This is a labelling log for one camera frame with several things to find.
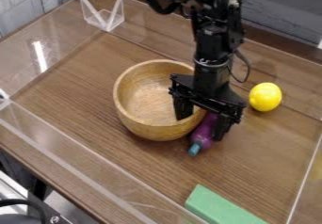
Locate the black metal frame bracket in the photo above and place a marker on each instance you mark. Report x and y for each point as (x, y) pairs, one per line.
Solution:
(41, 213)

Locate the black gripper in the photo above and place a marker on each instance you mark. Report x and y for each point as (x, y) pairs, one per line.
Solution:
(224, 103)

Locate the green block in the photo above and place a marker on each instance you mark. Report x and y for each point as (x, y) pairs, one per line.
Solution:
(215, 209)

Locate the clear acrylic tray wall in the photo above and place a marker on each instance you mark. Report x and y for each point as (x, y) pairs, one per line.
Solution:
(60, 129)

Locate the brown wooden bowl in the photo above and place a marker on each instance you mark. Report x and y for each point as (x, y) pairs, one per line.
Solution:
(144, 104)

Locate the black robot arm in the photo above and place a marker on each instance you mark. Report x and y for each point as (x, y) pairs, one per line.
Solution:
(217, 35)

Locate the purple toy eggplant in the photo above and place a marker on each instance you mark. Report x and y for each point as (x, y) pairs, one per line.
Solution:
(201, 135)

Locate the yellow toy lemon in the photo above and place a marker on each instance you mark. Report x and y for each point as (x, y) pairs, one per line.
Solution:
(264, 97)

